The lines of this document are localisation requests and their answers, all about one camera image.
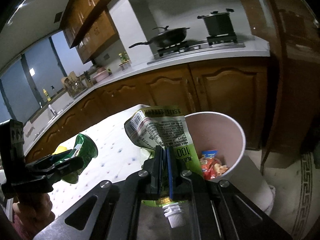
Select wooden utensil rack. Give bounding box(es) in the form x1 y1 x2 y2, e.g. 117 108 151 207
61 71 87 99

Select yellow detergent bottle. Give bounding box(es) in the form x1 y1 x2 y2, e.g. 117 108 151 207
43 88 51 102

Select pink white trash bucket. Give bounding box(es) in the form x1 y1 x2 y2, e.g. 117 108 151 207
185 112 275 215

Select black stock pot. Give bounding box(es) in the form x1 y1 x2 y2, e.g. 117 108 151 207
197 8 235 37

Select brown kitchen cabinets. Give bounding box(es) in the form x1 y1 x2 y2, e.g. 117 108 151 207
24 57 273 163

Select brown upper cabinets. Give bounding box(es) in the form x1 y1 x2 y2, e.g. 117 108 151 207
60 0 119 63

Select gas stove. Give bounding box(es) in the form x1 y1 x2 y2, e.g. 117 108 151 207
147 34 245 64

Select pink basin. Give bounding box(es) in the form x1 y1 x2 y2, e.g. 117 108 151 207
93 67 109 82

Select white kitchen countertop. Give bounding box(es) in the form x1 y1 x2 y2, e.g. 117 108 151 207
22 39 271 156

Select patterned floor rug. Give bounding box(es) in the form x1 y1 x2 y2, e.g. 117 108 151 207
291 153 319 239

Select red snack wrapper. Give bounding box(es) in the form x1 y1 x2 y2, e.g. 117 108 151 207
200 158 229 180

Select light green drink pouch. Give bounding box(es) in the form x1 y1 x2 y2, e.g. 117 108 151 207
124 106 202 228

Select yellow cloth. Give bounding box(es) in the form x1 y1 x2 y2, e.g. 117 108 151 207
53 145 68 154

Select dark green snack bag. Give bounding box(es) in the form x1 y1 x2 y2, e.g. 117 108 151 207
51 133 99 184

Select condiment bottles rack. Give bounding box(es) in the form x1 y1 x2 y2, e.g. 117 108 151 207
119 51 131 70

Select orange blue snack wrapper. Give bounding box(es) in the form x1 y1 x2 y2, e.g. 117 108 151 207
201 150 218 159

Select black wok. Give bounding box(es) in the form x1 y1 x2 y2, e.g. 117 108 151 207
129 25 189 48

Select person's left hand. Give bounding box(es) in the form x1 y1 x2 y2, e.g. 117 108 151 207
12 193 55 239

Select kitchen window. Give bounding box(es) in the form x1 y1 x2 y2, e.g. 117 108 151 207
1 32 92 124

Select white floral tablecloth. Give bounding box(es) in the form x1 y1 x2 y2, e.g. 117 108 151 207
49 105 150 218

